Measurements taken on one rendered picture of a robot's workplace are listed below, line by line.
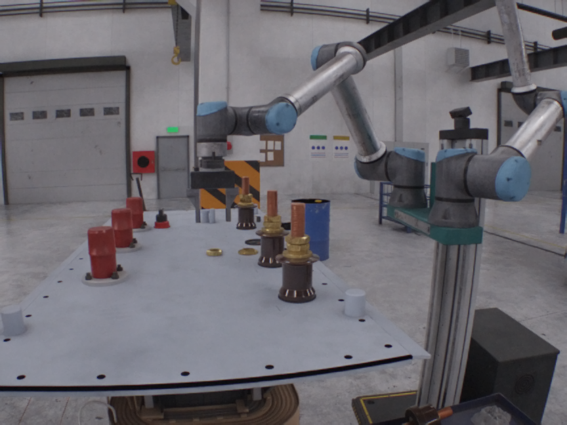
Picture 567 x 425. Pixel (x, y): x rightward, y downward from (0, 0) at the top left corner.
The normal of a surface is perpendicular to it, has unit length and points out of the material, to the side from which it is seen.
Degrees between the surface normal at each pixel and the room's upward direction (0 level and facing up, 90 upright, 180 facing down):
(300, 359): 0
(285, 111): 92
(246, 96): 90
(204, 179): 90
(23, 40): 90
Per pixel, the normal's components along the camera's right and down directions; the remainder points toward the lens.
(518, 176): 0.48, 0.18
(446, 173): -0.84, 0.08
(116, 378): 0.00, -0.99
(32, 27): 0.22, 0.15
